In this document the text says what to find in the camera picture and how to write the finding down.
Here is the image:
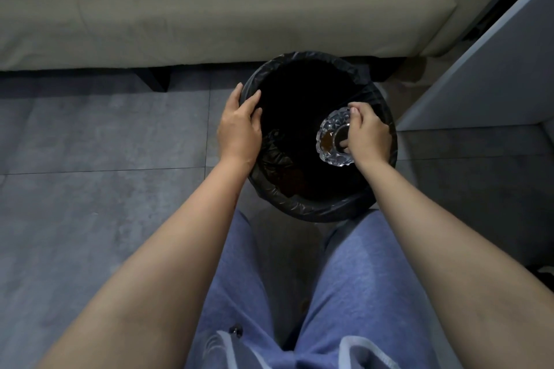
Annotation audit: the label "person's left hand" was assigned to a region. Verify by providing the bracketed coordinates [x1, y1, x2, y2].
[216, 82, 264, 165]

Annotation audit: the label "person's right hand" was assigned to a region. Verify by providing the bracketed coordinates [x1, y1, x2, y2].
[336, 102, 394, 163]

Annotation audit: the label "clear glass ashtray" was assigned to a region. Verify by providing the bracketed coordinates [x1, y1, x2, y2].
[315, 107, 356, 165]

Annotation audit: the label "black trash bin with liner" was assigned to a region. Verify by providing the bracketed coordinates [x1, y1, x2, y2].
[239, 51, 398, 223]

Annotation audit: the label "person's left forearm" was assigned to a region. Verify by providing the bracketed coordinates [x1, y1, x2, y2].
[37, 153, 253, 369]

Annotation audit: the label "person's right forearm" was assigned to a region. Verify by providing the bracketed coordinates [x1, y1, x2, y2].
[355, 153, 554, 369]

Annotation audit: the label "black sofa leg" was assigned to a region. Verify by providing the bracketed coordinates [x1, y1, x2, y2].
[135, 67, 170, 92]

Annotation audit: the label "beige sofa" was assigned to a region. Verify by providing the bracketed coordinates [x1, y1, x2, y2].
[0, 0, 518, 72]

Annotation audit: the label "white cabinet panel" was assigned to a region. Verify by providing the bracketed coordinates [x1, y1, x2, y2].
[395, 0, 554, 132]

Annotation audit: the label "blue trousers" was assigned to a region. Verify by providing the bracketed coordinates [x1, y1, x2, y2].
[185, 209, 441, 369]

